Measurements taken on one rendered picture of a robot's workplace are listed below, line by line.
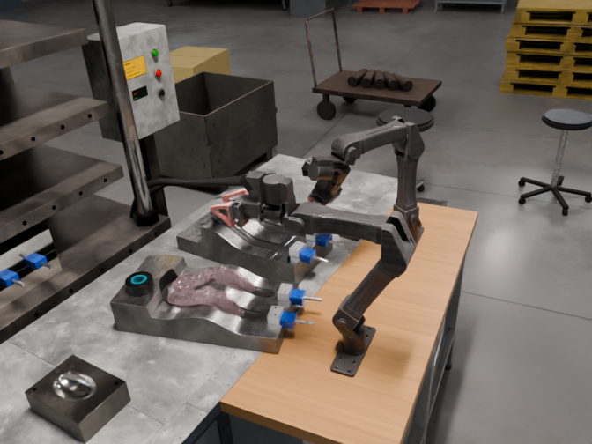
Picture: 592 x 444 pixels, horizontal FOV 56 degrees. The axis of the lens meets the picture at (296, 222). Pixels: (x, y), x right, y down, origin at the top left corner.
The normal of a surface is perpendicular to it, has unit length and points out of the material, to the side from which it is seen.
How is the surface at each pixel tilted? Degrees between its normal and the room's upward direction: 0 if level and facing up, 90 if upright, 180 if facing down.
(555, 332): 0
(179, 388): 0
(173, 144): 90
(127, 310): 90
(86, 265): 0
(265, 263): 90
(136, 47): 90
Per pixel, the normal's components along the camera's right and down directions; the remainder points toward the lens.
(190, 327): -0.24, 0.51
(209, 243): -0.51, 0.46
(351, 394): -0.04, -0.86
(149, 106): 0.86, 0.23
